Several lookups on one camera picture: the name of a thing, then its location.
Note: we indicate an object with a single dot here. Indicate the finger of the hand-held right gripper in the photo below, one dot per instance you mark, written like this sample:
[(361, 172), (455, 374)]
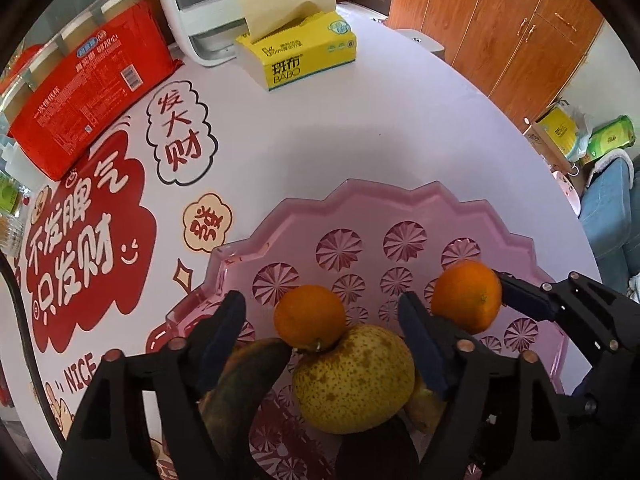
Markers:
[(607, 400), (522, 297)]

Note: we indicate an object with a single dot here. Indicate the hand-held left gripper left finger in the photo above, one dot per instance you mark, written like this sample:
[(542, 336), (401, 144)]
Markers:
[(222, 340)]

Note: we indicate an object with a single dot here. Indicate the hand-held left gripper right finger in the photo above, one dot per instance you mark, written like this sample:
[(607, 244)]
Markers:
[(422, 350)]

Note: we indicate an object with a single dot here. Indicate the overripe dark banana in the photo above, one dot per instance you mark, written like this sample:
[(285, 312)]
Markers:
[(250, 380)]

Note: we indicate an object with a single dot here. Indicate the small orange mandarin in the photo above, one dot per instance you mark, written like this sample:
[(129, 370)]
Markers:
[(465, 295), (310, 315)]

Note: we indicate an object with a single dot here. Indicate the yellow pear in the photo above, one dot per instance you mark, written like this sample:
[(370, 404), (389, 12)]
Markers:
[(350, 385)]

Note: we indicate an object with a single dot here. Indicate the dark avocado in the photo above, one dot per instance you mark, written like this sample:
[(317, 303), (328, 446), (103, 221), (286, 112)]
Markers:
[(375, 455)]

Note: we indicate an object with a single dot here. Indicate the pink plastic fruit bowl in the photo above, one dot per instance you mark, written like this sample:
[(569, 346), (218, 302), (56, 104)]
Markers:
[(360, 250)]

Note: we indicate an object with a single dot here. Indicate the blue sofa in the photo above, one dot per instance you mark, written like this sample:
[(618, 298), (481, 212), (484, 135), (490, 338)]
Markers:
[(610, 210)]

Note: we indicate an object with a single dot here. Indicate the cardboard box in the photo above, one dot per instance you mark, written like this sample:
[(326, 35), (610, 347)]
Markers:
[(550, 135)]

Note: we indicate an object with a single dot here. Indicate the green packet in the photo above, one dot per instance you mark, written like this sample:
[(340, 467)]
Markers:
[(612, 135)]

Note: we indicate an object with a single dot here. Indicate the pink printed tablecloth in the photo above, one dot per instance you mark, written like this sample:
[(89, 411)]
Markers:
[(325, 135)]

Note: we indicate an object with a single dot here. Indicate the clear bottle with green label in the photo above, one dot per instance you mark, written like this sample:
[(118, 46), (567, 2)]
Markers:
[(10, 200)]

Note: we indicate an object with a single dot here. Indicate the red pack of paper cups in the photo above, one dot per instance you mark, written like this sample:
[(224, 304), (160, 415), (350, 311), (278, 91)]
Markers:
[(90, 110)]

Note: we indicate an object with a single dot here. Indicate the grey plastic stool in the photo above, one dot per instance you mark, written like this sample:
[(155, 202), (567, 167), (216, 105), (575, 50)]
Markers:
[(425, 42)]

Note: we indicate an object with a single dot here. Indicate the white squeeze bottle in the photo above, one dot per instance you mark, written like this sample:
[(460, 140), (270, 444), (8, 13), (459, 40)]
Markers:
[(9, 157)]

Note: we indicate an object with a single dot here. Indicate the yellow tissue box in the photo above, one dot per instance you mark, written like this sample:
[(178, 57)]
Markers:
[(300, 55)]

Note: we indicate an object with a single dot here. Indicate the white countertop dispenser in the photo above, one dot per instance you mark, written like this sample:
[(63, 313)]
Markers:
[(210, 25)]

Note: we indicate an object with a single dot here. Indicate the wooden wall cabinet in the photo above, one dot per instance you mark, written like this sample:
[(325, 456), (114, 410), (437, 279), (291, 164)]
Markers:
[(500, 25)]

